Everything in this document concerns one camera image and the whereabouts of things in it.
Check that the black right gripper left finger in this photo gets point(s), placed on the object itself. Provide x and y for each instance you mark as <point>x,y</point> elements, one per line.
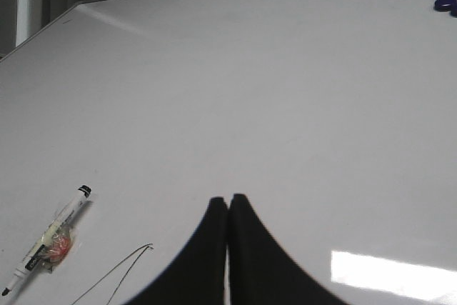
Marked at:
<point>196,275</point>

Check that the blue round magnet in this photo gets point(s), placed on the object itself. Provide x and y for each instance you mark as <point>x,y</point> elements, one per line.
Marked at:
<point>445,6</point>

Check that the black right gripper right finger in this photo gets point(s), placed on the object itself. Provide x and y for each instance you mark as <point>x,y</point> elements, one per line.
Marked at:
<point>260,271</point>

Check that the white whiteboard with aluminium frame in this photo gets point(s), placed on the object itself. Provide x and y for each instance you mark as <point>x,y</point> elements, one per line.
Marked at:
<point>337,119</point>

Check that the white black whiteboard marker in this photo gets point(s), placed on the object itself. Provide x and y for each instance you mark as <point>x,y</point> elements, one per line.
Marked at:
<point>32,257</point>

